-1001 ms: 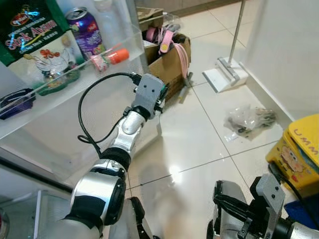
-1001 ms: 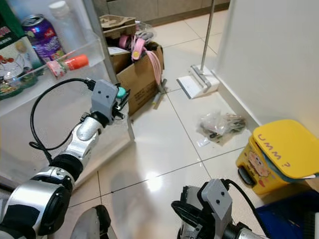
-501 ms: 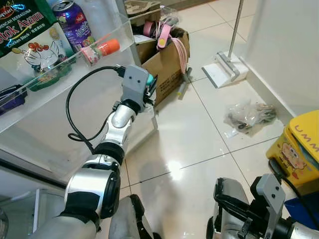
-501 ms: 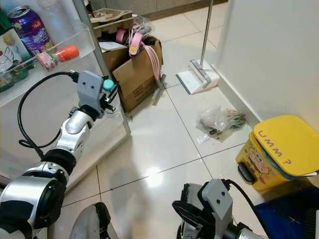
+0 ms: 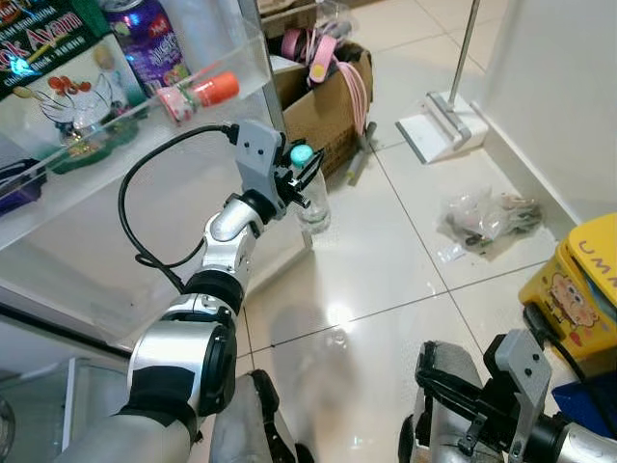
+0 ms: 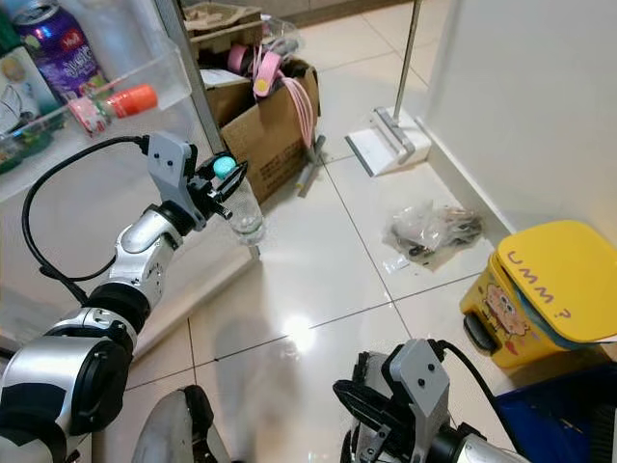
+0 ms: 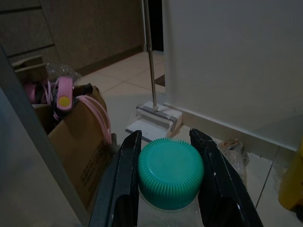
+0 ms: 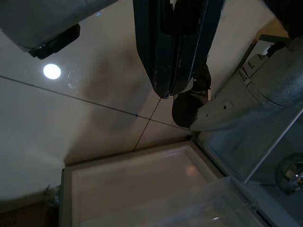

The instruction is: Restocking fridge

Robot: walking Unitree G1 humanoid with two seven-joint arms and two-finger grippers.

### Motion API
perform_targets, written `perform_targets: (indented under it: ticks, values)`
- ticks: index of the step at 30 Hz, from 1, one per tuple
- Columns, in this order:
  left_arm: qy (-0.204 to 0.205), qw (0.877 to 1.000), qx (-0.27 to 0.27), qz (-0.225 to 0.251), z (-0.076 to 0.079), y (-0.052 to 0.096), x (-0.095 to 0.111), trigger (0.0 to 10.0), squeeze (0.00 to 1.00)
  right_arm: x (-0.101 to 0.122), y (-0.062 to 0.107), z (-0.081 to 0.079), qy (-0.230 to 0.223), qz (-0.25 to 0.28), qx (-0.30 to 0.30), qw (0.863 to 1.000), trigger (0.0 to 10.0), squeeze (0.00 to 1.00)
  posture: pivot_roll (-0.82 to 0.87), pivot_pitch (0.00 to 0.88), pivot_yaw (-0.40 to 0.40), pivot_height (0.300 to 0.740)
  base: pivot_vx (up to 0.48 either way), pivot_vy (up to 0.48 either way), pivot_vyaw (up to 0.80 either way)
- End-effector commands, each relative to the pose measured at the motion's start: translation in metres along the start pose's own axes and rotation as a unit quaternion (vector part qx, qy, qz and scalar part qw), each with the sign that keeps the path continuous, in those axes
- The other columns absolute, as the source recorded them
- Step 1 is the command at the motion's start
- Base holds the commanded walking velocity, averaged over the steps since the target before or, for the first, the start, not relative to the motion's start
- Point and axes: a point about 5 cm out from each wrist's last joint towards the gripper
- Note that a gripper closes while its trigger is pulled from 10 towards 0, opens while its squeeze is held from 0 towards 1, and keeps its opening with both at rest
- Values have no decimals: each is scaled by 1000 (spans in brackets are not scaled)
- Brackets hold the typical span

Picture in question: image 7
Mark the yellow plastic container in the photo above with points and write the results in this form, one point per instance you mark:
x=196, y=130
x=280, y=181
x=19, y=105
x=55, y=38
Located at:
x=293, y=179

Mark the pink plastic hoop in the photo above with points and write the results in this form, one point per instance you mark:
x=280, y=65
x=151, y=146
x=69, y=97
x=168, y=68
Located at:
x=102, y=118

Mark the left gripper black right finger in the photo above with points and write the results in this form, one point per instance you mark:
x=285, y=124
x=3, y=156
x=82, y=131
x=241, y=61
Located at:
x=222, y=189

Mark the pink plastic wheel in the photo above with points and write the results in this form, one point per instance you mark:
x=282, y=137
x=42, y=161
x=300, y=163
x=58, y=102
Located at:
x=30, y=92

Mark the white dustpan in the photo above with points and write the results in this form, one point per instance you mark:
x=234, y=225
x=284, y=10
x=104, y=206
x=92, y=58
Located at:
x=151, y=120

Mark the crumpled clear plastic wrapper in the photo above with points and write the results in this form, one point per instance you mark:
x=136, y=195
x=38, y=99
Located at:
x=234, y=156

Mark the brown kitchen cabinet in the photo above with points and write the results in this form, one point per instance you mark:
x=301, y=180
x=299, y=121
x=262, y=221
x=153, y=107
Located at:
x=82, y=30

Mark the clear bubble wrap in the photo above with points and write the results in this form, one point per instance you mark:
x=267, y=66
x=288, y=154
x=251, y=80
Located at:
x=62, y=71

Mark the teal capped water bottle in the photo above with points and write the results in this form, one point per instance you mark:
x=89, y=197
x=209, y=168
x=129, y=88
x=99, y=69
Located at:
x=170, y=172

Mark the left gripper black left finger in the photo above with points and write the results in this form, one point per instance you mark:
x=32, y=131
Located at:
x=120, y=179

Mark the silver fridge door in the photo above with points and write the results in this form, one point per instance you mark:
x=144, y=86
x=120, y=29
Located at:
x=23, y=165

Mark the small open cardboard box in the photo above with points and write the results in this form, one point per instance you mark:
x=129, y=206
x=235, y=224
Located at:
x=30, y=67

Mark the brown printed cardboard box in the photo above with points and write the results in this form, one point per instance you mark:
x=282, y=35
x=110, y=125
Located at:
x=78, y=146

